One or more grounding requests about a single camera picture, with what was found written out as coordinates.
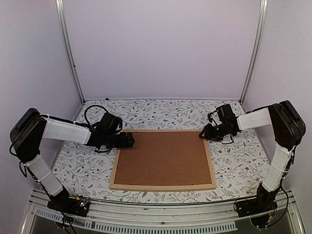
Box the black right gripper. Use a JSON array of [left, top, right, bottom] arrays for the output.
[[199, 124, 231, 143]]

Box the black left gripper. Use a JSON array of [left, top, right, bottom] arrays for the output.
[[104, 132, 135, 150]]

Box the brown backing board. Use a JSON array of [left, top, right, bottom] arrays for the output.
[[114, 131, 213, 185]]

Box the light wooden picture frame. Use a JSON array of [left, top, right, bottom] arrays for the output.
[[108, 129, 216, 191]]

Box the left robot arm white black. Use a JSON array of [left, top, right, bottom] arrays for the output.
[[9, 107, 135, 212]]

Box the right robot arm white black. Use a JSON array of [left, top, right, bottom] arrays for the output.
[[199, 100, 306, 213]]

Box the floral patterned table mat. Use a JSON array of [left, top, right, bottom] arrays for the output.
[[52, 99, 270, 204]]

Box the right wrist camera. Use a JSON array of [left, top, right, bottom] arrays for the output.
[[208, 104, 236, 124]]

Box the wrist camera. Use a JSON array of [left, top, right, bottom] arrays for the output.
[[100, 112, 123, 134], [208, 104, 236, 124]]

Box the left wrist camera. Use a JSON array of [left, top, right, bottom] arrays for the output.
[[100, 112, 123, 134]]

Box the aluminium front rail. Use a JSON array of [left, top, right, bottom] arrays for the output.
[[20, 189, 306, 234]]

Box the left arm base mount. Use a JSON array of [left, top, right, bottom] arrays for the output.
[[47, 187, 90, 217]]

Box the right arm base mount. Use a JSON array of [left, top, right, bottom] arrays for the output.
[[234, 190, 278, 229]]

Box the left aluminium corner post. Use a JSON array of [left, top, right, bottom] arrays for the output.
[[55, 0, 85, 104]]

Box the aluminium corner post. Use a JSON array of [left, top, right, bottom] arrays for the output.
[[239, 0, 268, 105], [55, 0, 85, 104]]

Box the right aluminium corner post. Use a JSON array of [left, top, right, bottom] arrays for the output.
[[239, 0, 268, 105]]

